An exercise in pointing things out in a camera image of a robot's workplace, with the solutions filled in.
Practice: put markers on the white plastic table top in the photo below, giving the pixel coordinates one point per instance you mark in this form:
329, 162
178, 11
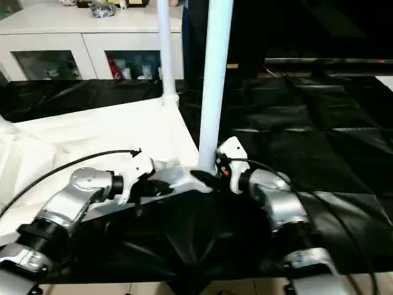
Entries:
92, 132

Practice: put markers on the beige object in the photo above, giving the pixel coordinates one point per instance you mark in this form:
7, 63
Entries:
173, 2

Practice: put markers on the dark grey bundle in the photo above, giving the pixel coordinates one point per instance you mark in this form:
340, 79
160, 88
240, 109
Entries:
102, 10

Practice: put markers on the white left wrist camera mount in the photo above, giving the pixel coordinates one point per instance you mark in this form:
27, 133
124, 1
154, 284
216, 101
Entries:
138, 167

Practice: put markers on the white glass-door cabinet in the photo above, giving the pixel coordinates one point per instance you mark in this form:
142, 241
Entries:
61, 37

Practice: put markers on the black side table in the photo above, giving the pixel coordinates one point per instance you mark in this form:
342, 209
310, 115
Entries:
322, 60

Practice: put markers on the black mat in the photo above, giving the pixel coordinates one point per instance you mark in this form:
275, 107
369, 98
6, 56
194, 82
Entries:
307, 138

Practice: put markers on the black cabinet gold label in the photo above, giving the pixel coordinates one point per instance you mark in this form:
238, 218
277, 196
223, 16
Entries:
245, 37

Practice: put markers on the white plastic table leg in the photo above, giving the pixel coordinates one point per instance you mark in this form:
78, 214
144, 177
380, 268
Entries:
165, 46
215, 77
4, 123

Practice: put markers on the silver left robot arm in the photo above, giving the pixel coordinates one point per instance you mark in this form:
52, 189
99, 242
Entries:
67, 196

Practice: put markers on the white flat panel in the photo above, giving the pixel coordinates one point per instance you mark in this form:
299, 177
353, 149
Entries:
387, 83

